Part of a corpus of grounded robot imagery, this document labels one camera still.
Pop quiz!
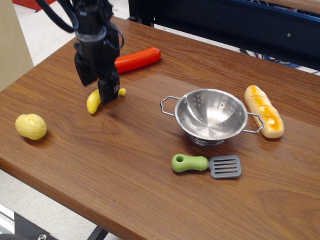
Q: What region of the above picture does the blue cable bundle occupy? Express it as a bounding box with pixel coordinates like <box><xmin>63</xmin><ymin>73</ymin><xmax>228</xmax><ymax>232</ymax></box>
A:
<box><xmin>239</xmin><ymin>47</ymin><xmax>320</xmax><ymax>76</ymax></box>

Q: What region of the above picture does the black metal frame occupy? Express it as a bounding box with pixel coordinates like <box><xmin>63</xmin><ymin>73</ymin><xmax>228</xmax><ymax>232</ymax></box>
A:
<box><xmin>128</xmin><ymin>0</ymin><xmax>320</xmax><ymax>70</ymax></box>

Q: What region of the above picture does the toy bread loaf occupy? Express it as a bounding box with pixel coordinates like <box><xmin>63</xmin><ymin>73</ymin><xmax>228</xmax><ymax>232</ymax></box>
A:
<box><xmin>244</xmin><ymin>85</ymin><xmax>285</xmax><ymax>139</ymax></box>

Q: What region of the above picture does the yellow toy banana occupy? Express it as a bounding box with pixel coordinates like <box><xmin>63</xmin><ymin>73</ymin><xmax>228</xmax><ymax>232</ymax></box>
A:
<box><xmin>86</xmin><ymin>87</ymin><xmax>127</xmax><ymax>115</ymax></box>

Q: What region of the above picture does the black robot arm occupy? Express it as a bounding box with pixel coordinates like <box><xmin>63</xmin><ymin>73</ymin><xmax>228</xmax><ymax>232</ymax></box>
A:
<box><xmin>74</xmin><ymin>0</ymin><xmax>123</xmax><ymax>105</ymax></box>

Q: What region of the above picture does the steel colander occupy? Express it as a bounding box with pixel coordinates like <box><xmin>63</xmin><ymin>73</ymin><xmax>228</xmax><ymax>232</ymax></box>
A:
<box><xmin>160</xmin><ymin>88</ymin><xmax>265</xmax><ymax>147</ymax></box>

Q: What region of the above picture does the red box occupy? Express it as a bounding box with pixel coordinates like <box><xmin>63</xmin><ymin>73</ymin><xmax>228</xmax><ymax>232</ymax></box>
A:
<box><xmin>12</xmin><ymin>0</ymin><xmax>42</xmax><ymax>11</ymax></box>

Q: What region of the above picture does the beige cabinet panel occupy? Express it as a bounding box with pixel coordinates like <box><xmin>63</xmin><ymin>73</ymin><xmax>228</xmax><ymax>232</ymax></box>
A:
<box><xmin>0</xmin><ymin>0</ymin><xmax>34</xmax><ymax>90</ymax></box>

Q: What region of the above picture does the red toy sausage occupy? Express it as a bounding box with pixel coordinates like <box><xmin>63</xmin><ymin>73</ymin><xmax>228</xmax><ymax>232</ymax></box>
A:
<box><xmin>115</xmin><ymin>47</ymin><xmax>162</xmax><ymax>73</ymax></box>

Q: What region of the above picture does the yellow toy potato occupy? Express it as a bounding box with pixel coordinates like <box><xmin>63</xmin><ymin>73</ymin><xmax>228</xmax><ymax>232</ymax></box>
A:
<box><xmin>15</xmin><ymin>113</ymin><xmax>47</xmax><ymax>140</ymax></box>

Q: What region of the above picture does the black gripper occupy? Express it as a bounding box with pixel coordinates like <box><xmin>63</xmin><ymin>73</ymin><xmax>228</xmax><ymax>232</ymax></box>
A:
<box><xmin>74</xmin><ymin>27</ymin><xmax>121</xmax><ymax>105</ymax></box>

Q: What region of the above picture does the black base bracket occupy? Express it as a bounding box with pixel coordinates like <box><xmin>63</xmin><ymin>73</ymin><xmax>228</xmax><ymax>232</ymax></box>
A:
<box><xmin>0</xmin><ymin>207</ymin><xmax>108</xmax><ymax>240</ymax></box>

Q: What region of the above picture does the black braided cable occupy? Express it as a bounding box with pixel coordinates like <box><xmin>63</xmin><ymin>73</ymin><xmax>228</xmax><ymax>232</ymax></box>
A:
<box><xmin>34</xmin><ymin>0</ymin><xmax>80</xmax><ymax>35</ymax></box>

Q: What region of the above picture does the green handled grey spatula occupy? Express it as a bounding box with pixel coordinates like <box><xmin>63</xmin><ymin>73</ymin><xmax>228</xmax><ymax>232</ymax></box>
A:
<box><xmin>171</xmin><ymin>154</ymin><xmax>242</xmax><ymax>179</ymax></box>

